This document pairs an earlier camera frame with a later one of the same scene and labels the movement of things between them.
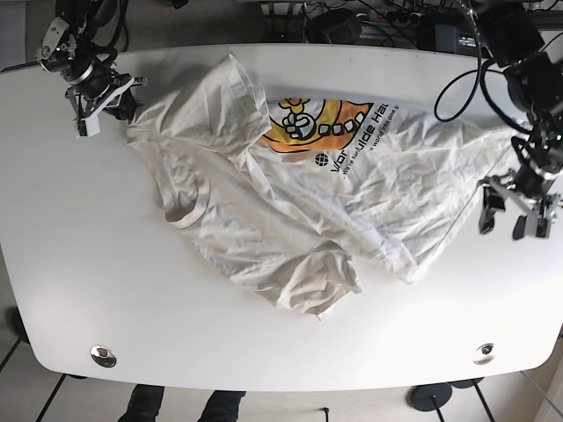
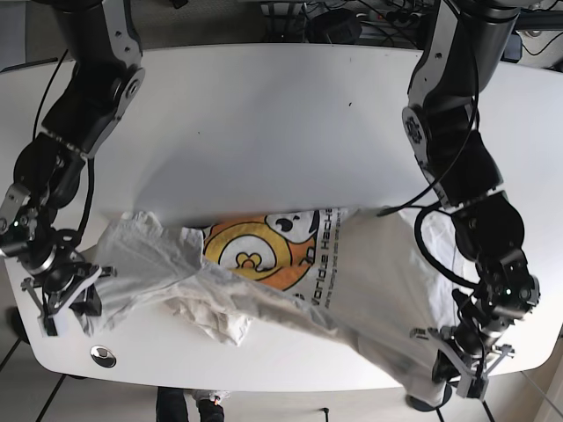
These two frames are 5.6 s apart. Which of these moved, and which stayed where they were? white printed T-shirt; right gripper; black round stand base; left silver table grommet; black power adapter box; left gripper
Moved: left gripper; right gripper; white printed T-shirt
Stayed: black round stand base; black power adapter box; left silver table grommet
